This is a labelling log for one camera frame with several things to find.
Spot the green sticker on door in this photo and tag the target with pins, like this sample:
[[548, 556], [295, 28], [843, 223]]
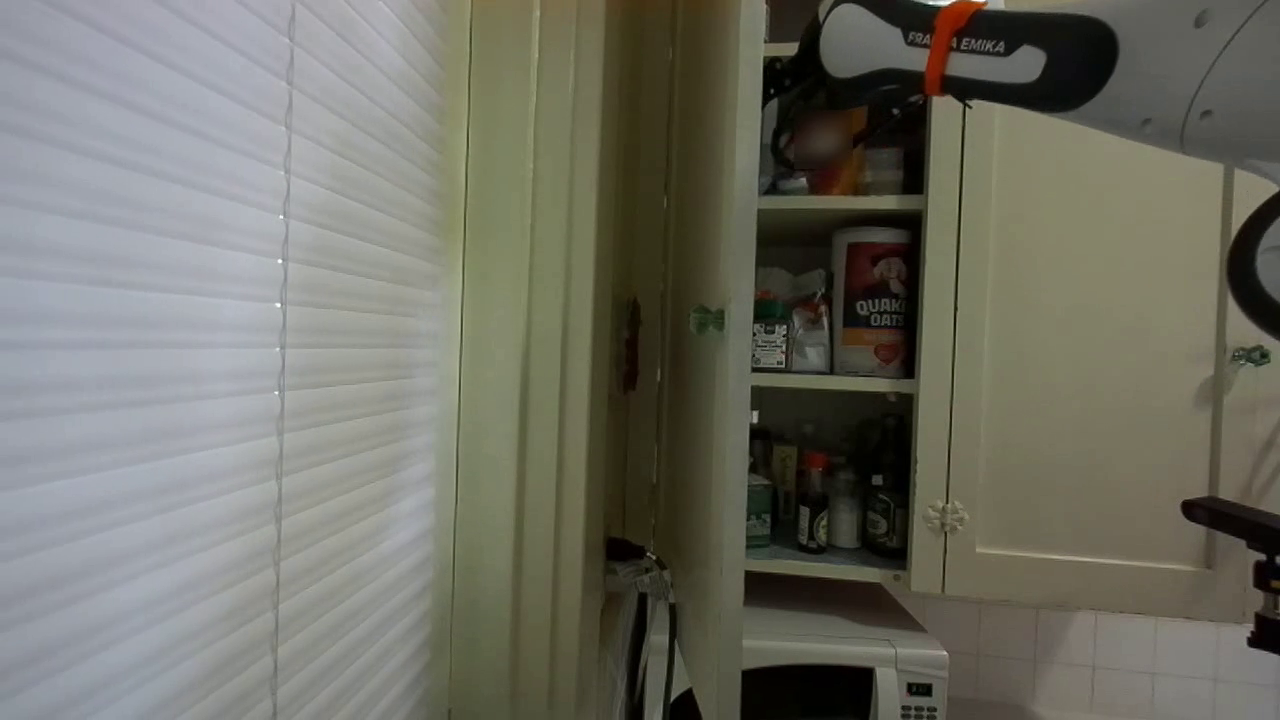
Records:
[[704, 318]]

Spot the white small bottle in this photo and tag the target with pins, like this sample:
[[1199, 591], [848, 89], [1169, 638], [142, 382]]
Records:
[[847, 513]]

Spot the dark towel rack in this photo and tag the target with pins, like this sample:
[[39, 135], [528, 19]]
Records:
[[627, 547]]

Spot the green glass jar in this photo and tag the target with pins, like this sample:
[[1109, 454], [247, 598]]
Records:
[[758, 513]]

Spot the white microwave oven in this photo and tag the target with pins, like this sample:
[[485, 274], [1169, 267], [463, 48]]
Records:
[[853, 664]]

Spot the small white green bag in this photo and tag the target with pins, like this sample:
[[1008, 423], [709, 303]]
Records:
[[770, 325]]

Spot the narrow cream cabinet door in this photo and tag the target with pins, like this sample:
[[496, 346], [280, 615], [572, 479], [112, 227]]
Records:
[[1252, 427]]

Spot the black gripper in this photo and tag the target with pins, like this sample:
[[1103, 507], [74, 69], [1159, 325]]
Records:
[[798, 100]]

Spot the clear plastic bag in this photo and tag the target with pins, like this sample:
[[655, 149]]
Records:
[[886, 170]]

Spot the green door knob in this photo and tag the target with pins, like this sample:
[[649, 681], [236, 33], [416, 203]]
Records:
[[1250, 356]]

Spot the orange snack packet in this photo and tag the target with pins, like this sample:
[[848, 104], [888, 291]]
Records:
[[847, 144]]

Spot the cream open cabinet door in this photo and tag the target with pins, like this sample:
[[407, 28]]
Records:
[[704, 440]]

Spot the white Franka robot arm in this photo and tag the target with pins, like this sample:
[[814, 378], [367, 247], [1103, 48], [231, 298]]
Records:
[[1145, 65]]

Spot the black white striped towel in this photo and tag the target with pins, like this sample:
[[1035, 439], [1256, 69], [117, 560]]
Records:
[[660, 663]]

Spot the brown slim bottle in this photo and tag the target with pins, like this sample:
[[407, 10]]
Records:
[[787, 480]]

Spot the tall dark sauce bottle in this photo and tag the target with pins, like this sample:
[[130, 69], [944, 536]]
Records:
[[882, 500]]

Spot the cream open shelf cabinet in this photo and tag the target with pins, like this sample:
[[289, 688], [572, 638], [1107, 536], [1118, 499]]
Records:
[[943, 335]]

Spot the dark bottle with red cap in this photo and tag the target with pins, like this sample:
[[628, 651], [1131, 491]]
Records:
[[814, 513]]

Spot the red oats canister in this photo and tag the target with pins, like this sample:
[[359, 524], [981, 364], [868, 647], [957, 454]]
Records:
[[872, 303]]

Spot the white patterned food bag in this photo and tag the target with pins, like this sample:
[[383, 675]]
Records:
[[808, 325]]

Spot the cream closed cabinet door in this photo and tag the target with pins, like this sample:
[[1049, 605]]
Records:
[[1095, 373]]

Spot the white window blind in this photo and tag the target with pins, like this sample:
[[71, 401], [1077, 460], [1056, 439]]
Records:
[[215, 360]]

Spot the white cabinet door latch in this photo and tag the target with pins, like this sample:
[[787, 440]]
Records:
[[944, 517]]

